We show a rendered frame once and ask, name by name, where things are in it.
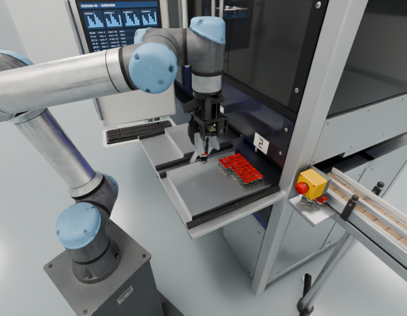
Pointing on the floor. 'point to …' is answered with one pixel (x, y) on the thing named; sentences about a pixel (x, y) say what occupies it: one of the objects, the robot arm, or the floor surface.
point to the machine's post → (310, 121)
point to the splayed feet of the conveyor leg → (305, 295)
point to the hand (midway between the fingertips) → (203, 150)
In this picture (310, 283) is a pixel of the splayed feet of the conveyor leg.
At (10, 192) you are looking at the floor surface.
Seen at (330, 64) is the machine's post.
